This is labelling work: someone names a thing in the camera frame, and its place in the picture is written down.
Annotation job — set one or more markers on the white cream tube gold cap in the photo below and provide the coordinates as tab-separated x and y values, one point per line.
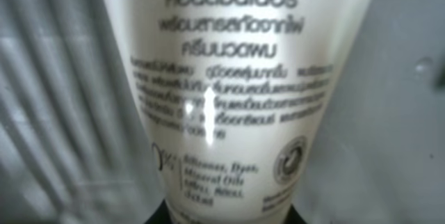
231	94

